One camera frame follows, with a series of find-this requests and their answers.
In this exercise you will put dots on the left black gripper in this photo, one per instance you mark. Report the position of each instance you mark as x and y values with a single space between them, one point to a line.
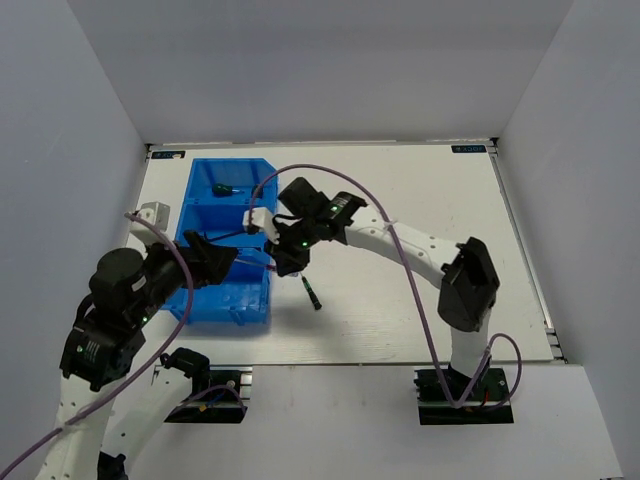
210 262

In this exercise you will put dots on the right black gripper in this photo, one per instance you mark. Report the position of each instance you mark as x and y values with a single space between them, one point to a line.
287 262

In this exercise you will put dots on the small brown hex key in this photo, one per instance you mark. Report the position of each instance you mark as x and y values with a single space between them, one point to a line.
211 239

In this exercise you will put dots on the black green precision screwdriver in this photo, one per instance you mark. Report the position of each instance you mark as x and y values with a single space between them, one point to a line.
311 293

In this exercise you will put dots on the green stubby screwdriver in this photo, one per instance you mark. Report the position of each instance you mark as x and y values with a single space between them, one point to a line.
223 190

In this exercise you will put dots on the blue handled screwdriver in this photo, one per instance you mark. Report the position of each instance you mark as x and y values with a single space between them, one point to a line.
268 267

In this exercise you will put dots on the stubby screwdriver orange cap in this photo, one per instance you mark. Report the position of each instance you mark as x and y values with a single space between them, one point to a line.
258 191

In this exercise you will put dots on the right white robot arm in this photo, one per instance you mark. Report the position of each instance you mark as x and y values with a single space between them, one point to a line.
463 273

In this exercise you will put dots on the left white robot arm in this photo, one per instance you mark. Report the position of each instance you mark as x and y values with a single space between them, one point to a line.
126 290

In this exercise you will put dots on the blue plastic bin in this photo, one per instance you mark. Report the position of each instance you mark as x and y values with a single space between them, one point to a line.
244 296

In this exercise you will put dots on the left corner label sticker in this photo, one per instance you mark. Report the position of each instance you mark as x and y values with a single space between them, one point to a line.
171 154

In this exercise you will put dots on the corner label sticker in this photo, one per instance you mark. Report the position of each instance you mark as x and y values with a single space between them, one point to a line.
171 154
468 149

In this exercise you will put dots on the right corner label sticker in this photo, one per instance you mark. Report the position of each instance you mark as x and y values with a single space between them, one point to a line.
468 149

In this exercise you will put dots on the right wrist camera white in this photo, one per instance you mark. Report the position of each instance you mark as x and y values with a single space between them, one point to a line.
261 220

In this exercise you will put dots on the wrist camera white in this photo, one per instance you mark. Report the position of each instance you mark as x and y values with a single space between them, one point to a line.
261 220
154 213

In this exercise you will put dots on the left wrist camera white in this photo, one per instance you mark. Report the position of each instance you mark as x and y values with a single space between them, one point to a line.
154 213

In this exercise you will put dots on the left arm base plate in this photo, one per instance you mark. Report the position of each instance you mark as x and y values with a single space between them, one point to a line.
220 396

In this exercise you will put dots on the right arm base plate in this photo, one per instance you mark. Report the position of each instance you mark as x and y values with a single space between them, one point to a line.
486 405

